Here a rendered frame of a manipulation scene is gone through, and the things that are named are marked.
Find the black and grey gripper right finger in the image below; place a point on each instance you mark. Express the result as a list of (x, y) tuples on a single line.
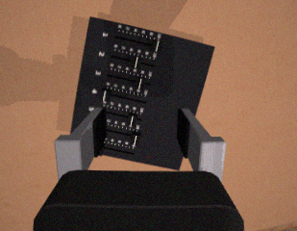
[(204, 152)]

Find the black lighting desk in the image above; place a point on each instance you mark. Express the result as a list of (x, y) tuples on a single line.
[(141, 124)]

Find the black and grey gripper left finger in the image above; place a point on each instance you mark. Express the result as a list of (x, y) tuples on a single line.
[(77, 150)]

